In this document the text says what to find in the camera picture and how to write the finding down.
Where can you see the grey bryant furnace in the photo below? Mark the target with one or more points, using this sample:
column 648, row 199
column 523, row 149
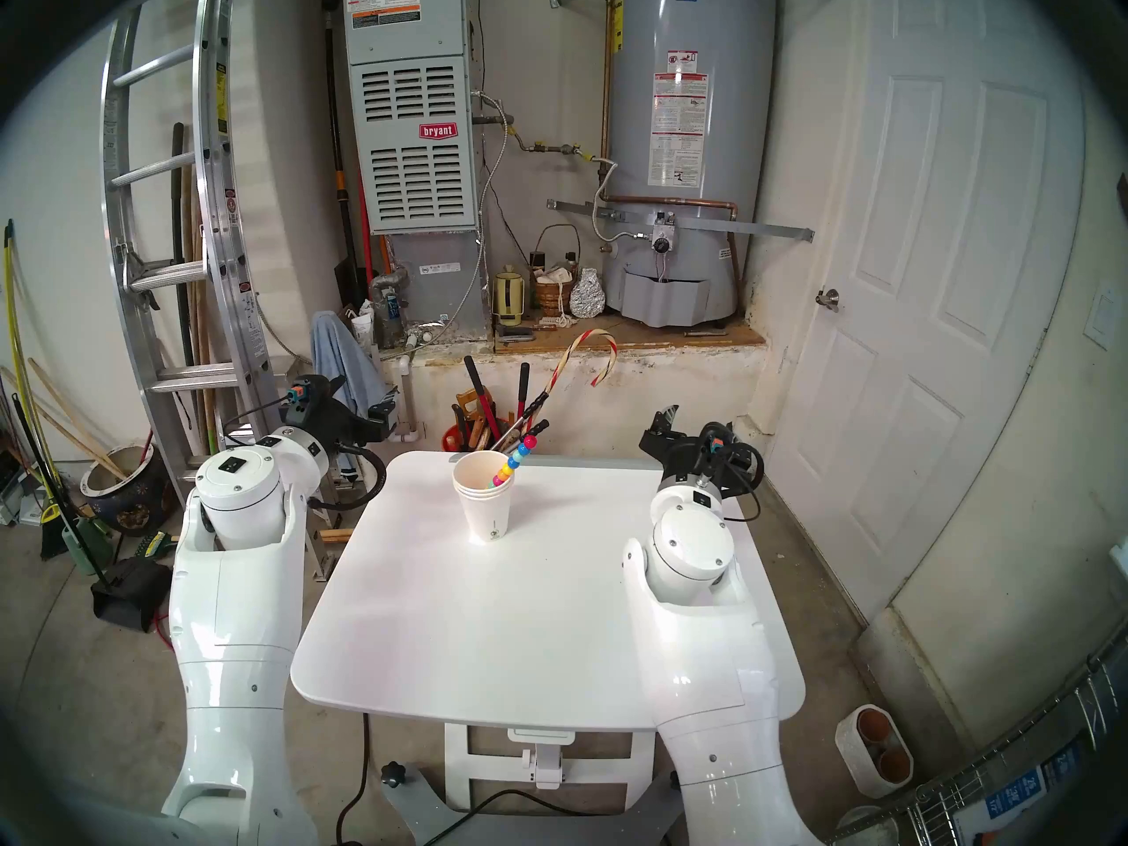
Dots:
column 414, row 174

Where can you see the black broom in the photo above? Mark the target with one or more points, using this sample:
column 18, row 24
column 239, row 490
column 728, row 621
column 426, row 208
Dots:
column 53, row 536

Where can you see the flexible metal conduit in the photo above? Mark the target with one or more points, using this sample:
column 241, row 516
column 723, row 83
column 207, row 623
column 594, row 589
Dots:
column 492, row 104

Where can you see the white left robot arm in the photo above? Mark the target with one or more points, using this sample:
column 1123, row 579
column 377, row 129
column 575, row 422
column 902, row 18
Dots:
column 229, row 606

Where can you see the foil wrapped lump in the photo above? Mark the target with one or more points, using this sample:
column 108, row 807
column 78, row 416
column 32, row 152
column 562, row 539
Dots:
column 587, row 296

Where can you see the aluminium extension ladder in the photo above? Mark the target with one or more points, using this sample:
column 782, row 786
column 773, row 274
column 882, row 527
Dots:
column 231, row 245

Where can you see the grey pvc pipe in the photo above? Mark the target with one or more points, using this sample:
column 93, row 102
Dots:
column 388, row 285

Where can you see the white panel door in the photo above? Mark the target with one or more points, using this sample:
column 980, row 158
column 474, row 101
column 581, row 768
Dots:
column 925, row 324

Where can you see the white two-hole pvc block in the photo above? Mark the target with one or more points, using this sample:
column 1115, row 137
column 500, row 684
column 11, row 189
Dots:
column 850, row 747

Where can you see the short black tool grip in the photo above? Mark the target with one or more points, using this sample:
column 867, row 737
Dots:
column 538, row 428

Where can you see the pale yellow jar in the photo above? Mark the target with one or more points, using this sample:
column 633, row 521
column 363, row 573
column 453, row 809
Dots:
column 508, row 298

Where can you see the gas pipe yellow valve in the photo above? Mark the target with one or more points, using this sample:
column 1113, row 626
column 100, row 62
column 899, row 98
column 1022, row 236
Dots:
column 555, row 148

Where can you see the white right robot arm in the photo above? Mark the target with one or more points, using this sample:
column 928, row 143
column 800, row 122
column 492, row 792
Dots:
column 705, row 641

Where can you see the wooden heater platform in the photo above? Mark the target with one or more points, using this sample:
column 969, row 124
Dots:
column 670, row 335

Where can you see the yellow green brush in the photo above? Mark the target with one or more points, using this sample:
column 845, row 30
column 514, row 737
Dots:
column 154, row 545

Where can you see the black dustpan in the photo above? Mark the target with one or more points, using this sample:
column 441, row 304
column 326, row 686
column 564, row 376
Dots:
column 132, row 593

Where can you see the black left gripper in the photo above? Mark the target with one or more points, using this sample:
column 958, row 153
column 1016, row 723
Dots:
column 339, row 421

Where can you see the white light switch plate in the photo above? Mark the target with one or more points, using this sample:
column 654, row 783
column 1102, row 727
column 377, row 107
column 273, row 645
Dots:
column 1103, row 320

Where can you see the wooden sticks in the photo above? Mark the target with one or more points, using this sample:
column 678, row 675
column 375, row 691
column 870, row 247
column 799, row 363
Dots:
column 70, row 410

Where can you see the black shovel orange band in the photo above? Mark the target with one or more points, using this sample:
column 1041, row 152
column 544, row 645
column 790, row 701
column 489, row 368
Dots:
column 352, row 280

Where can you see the yellow pole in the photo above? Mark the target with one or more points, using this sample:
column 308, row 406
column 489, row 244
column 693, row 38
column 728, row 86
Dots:
column 11, row 280

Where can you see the red tool bucket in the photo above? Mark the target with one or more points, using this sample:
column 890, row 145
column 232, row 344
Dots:
column 454, row 439

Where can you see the multicolour bead stack marker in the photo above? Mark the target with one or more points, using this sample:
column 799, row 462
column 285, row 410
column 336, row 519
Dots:
column 511, row 468

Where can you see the grey water heater tank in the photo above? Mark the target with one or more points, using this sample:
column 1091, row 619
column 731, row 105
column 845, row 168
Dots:
column 749, row 104

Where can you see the straight copper pipe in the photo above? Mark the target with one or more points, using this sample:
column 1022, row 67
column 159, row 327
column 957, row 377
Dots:
column 606, row 77

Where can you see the white pvc pipe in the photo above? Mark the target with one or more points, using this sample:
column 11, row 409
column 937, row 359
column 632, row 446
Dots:
column 407, row 404

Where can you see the long tool black grip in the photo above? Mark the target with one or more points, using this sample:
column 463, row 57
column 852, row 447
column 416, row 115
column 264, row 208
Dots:
column 181, row 236

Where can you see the black star knob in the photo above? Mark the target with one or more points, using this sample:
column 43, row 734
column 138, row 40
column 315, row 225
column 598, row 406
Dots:
column 394, row 775

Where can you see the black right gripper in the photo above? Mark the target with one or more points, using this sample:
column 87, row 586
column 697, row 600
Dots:
column 692, row 461

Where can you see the white grey table stand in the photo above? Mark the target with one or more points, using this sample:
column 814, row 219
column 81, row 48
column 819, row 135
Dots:
column 463, row 765

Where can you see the small wood block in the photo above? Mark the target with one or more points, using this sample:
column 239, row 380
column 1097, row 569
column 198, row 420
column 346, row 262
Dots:
column 337, row 535

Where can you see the green watering can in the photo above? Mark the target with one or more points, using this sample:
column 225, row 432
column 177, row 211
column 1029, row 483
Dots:
column 84, row 549

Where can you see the blue white label box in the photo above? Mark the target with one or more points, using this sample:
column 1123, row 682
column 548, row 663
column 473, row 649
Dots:
column 1057, row 774

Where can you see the red white candy cane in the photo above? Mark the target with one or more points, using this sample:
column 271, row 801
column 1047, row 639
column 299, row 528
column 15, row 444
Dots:
column 575, row 346

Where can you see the silver door knob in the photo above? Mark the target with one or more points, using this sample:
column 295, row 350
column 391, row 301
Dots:
column 828, row 299

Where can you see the dark blue ceramic pot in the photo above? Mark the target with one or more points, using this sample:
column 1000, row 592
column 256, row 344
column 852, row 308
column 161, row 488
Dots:
column 132, row 500

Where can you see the light blue towel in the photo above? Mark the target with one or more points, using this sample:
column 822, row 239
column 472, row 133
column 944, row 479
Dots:
column 339, row 359

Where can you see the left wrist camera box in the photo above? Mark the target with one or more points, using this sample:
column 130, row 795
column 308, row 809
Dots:
column 381, row 419

